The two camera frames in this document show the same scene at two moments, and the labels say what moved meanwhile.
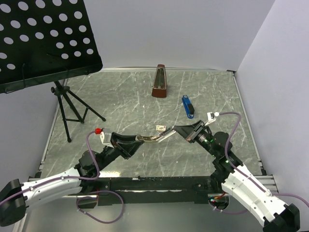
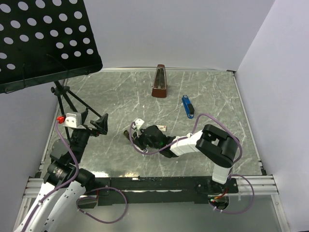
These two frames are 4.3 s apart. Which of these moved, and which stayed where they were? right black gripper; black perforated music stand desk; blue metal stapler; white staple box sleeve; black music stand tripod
Moved: right black gripper
Stayed: blue metal stapler; black perforated music stand desk; white staple box sleeve; black music stand tripod
